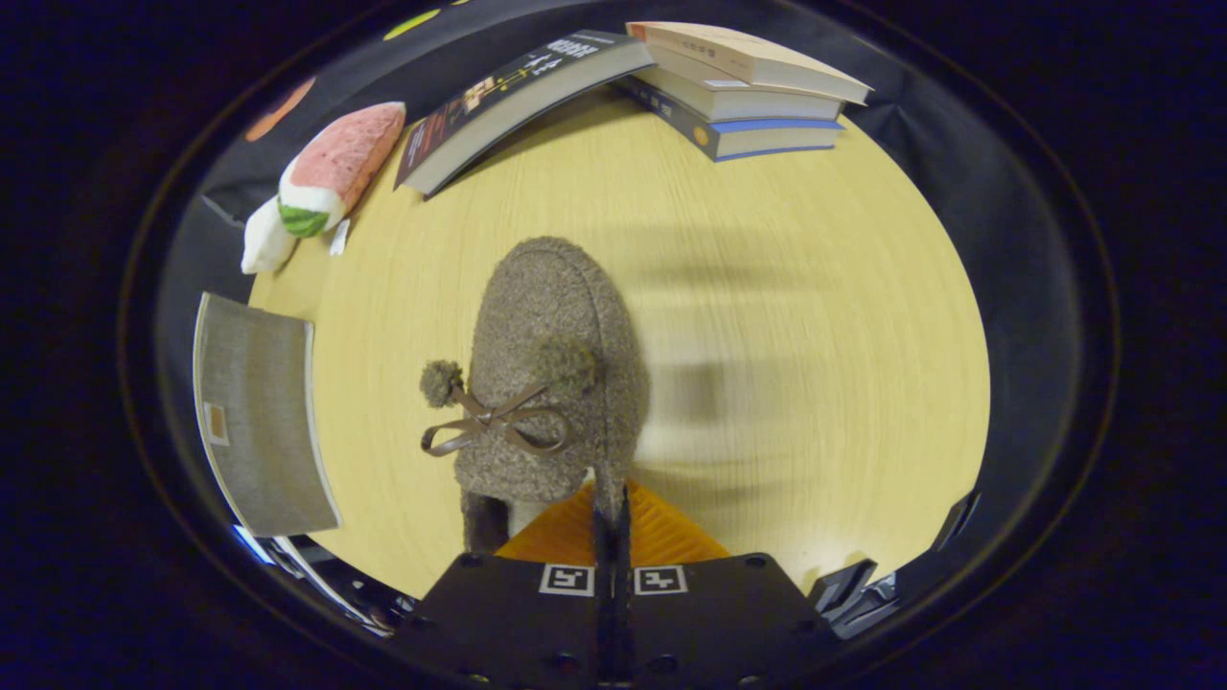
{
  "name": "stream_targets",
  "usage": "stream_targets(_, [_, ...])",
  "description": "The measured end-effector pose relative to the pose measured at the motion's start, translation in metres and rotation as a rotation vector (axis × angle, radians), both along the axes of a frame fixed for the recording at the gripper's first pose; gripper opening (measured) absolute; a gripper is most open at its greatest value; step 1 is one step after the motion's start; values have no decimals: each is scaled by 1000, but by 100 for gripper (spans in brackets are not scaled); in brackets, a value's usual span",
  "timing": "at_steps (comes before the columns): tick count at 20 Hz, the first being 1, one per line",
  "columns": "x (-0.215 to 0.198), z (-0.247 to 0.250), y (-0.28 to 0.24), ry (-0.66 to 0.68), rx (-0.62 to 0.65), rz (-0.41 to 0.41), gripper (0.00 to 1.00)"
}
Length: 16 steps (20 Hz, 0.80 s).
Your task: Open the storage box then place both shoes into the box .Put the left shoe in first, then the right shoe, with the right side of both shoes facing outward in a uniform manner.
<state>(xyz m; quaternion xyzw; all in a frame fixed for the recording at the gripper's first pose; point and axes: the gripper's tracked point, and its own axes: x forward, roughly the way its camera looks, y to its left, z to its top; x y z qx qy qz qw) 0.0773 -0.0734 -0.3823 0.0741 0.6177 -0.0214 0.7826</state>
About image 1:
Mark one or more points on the watermelon slice plush toy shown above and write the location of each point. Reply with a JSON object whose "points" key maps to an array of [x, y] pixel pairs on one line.
{"points": [[340, 158]]}

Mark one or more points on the cream cover book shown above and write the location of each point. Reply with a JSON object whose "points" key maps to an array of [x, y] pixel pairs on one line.
{"points": [[757, 62]]}

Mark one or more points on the black cover book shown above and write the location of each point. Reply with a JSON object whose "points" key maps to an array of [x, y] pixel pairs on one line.
{"points": [[508, 105]]}

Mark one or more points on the white plush toy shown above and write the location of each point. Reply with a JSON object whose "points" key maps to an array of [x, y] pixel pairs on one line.
{"points": [[264, 244]]}

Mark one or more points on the blue cover book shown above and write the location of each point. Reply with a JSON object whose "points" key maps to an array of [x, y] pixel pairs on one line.
{"points": [[767, 139]]}

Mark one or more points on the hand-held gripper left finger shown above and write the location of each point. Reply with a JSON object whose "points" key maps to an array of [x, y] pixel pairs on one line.
{"points": [[518, 623]]}

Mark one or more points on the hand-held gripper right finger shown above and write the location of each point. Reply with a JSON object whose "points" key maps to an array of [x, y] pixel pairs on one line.
{"points": [[709, 623]]}

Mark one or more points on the white cover book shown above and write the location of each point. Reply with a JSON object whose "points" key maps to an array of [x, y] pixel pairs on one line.
{"points": [[767, 103]]}

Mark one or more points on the grey fabric storage box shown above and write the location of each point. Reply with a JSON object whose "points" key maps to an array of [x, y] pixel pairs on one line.
{"points": [[264, 422]]}

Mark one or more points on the brown fuzzy slipper shoe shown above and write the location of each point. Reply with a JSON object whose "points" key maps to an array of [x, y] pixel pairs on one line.
{"points": [[546, 307]]}

